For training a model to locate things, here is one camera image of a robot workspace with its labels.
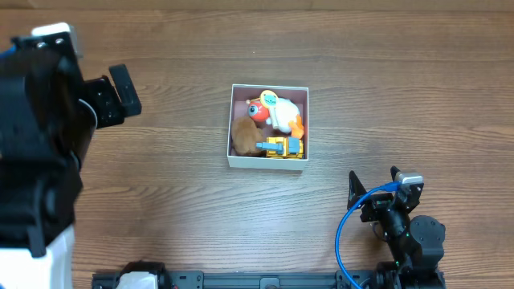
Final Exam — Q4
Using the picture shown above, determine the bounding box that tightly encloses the white box with pink interior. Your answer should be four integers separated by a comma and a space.
227, 84, 309, 171

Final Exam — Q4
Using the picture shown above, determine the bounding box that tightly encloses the yellow toy bulldozer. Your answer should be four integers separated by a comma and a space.
255, 136, 304, 159

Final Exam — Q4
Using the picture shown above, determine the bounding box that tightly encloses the brown plush toy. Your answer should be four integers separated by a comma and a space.
230, 116, 265, 157

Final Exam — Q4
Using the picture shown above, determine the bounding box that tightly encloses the yellow wooden rattle drum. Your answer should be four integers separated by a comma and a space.
259, 90, 279, 109

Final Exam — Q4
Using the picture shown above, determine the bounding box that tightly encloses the white plush duck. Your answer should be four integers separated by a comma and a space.
275, 98, 304, 139

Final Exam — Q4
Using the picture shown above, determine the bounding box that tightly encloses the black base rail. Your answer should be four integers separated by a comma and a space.
91, 260, 447, 289

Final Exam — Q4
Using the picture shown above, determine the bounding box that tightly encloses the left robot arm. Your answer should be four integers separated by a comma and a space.
1, 22, 142, 288

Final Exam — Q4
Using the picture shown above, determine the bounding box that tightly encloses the right blue cable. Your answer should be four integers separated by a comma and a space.
334, 181, 402, 289

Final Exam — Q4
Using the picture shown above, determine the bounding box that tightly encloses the red eyeball toy ball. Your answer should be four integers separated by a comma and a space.
247, 100, 270, 122

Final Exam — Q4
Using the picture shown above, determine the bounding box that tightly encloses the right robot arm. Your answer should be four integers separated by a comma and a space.
347, 166, 446, 288

